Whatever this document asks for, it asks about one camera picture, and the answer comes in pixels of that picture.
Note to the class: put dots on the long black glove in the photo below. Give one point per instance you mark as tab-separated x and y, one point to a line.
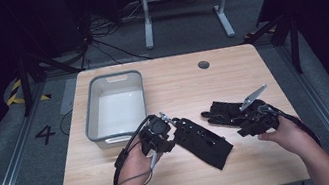
204	143

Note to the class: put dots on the black glove with spread fingers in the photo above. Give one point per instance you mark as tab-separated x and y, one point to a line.
223	114

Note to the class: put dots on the person's left hand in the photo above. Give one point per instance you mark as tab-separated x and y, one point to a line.
135	165

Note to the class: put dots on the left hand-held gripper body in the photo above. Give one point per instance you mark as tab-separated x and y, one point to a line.
156	133

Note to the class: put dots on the grey plastic bin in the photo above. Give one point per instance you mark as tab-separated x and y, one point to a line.
118	108

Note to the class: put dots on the black metal stand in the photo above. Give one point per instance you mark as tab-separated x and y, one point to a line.
25	85
294	43

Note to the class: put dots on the yellow and black floor tape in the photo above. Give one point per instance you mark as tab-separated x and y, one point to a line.
14	94

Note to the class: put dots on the person's right hand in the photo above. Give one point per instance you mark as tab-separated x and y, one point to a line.
283	138

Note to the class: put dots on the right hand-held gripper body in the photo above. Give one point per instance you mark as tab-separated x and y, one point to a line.
258	117

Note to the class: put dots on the grey floor plate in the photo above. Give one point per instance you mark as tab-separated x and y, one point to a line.
68	96

